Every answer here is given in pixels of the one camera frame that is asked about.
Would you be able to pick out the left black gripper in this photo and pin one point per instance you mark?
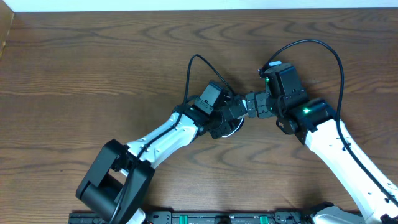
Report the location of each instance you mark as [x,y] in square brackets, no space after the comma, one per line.
[227,131]

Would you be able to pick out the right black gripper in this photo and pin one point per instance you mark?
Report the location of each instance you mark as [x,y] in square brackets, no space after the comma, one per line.
[260,98]

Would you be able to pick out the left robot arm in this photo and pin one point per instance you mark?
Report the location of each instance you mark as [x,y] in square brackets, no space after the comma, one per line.
[117,181]

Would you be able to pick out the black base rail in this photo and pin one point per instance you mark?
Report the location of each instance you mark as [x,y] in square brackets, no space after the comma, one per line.
[217,217]

